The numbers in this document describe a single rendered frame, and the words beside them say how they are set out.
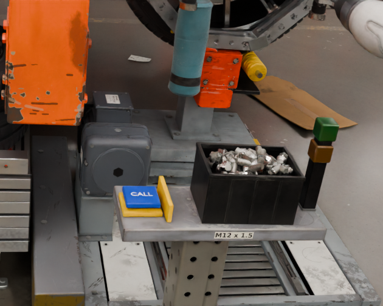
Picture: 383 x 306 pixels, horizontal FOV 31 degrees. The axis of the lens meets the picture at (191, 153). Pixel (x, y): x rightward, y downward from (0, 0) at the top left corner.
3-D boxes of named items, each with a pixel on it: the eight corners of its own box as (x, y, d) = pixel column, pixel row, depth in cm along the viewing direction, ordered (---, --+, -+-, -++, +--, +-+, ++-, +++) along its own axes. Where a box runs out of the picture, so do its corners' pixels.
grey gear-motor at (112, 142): (124, 172, 231) (135, 73, 215) (143, 247, 195) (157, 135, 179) (69, 171, 226) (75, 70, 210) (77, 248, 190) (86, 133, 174)
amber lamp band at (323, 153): (323, 155, 150) (327, 138, 148) (330, 164, 146) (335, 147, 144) (306, 154, 149) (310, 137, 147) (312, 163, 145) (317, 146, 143)
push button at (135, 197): (154, 194, 147) (155, 185, 146) (160, 212, 141) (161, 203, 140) (121, 194, 146) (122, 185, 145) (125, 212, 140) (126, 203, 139)
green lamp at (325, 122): (329, 133, 147) (333, 116, 145) (335, 142, 144) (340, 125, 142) (311, 133, 146) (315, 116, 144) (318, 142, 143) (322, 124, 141)
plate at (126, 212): (155, 196, 148) (156, 192, 148) (162, 217, 141) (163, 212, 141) (118, 195, 146) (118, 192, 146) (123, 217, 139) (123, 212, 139)
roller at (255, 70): (241, 50, 232) (244, 34, 230) (267, 85, 207) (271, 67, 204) (224, 50, 231) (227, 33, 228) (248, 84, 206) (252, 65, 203)
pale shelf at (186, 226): (297, 198, 162) (300, 187, 160) (324, 241, 147) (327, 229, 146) (112, 197, 151) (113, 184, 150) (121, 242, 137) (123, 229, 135)
